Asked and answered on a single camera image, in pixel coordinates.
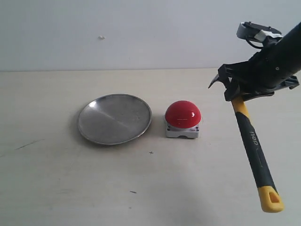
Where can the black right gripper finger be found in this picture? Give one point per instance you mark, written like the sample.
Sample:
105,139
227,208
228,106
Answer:
246,96
232,90

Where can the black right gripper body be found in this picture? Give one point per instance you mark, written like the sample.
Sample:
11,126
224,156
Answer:
271,69

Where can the yellow black claw hammer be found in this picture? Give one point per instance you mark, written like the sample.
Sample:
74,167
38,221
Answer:
270,199

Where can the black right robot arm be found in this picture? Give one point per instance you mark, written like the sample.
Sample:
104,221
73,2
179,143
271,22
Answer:
292,35

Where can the red dome push button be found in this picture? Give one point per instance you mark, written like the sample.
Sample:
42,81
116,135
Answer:
182,120

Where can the round steel plate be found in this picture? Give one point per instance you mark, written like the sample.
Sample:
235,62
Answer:
114,119

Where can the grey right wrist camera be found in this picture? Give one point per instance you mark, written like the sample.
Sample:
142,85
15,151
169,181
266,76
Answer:
256,32

